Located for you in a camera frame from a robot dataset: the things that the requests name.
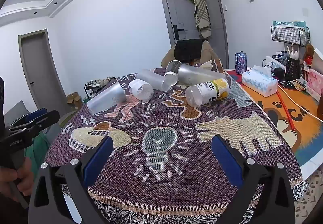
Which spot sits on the tissue pack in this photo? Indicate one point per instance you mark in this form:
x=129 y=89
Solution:
x=260 y=80

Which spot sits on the grey sofa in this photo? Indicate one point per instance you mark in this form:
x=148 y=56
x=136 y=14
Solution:
x=16 y=113

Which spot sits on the brown plush toy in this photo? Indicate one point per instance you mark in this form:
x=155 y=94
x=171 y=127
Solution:
x=308 y=52

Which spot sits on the patterned white cloth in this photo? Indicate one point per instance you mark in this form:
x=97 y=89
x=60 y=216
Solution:
x=309 y=198

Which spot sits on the tall frosted plastic cup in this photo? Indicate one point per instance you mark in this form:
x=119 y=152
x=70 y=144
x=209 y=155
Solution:
x=106 y=99

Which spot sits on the large frosted plastic cup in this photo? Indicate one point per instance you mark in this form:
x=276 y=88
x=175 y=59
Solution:
x=199 y=74

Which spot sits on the person's left hand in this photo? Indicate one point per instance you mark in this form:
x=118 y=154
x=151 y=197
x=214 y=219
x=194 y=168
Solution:
x=22 y=176

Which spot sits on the purple printed blanket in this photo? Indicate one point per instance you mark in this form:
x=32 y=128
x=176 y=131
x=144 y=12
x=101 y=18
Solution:
x=176 y=118

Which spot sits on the chair with black cloth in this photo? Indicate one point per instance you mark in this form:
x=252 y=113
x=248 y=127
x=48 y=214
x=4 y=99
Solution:
x=188 y=50

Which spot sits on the green cloth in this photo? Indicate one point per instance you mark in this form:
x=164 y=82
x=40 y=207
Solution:
x=39 y=148

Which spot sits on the cardboard box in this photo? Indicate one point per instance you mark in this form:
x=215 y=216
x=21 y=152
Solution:
x=74 y=100

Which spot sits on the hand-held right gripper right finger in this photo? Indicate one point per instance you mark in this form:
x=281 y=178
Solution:
x=226 y=162

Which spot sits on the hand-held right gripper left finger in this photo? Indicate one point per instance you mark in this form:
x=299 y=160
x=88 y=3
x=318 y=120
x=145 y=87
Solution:
x=99 y=161

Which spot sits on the yellow label plastic cup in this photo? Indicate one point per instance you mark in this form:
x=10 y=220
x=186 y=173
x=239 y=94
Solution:
x=209 y=93

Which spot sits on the plain grey door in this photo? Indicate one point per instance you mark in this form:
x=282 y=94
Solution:
x=40 y=70

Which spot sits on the plaid scarf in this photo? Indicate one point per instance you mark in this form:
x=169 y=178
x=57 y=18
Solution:
x=201 y=9

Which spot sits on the purple drink can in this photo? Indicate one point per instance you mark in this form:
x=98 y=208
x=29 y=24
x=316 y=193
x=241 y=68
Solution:
x=241 y=62

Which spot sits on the shoe rack with shoes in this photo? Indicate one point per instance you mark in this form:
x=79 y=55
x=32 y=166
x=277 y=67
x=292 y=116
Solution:
x=99 y=84

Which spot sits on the black power adapter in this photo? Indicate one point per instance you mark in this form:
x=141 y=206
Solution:
x=279 y=72

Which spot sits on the orange cat print mat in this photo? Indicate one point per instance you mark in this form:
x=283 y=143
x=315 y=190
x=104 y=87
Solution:
x=304 y=135

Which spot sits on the white power strip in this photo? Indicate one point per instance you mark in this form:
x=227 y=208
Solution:
x=271 y=61

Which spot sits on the black mesh desk organizer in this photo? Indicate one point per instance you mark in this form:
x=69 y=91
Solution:
x=290 y=67

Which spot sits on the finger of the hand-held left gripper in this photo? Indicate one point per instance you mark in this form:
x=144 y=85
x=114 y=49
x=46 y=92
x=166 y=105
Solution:
x=32 y=115
x=43 y=120

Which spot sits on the red strip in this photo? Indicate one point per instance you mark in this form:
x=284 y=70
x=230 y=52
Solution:
x=286 y=113

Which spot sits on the dark inside paper cup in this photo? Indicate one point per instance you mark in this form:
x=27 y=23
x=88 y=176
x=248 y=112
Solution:
x=172 y=69

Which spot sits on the clear plastic cup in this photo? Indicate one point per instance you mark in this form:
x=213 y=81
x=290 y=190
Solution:
x=156 y=80

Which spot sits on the grey door with lock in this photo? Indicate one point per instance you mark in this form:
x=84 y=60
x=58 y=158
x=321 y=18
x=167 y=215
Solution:
x=181 y=12

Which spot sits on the pink box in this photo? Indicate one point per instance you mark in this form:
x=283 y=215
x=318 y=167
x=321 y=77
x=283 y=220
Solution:
x=315 y=82

